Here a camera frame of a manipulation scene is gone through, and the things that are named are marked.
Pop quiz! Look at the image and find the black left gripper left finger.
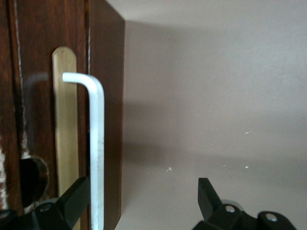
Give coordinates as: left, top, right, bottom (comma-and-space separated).
0, 176, 91, 230

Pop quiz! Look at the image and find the wooden drawer with white handle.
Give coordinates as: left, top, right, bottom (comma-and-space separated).
9, 0, 106, 230

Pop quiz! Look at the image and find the dark red wooden cabinet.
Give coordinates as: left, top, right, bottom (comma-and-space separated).
0, 0, 126, 230

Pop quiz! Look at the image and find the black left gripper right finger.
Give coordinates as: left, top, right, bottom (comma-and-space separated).
191, 177, 298, 230

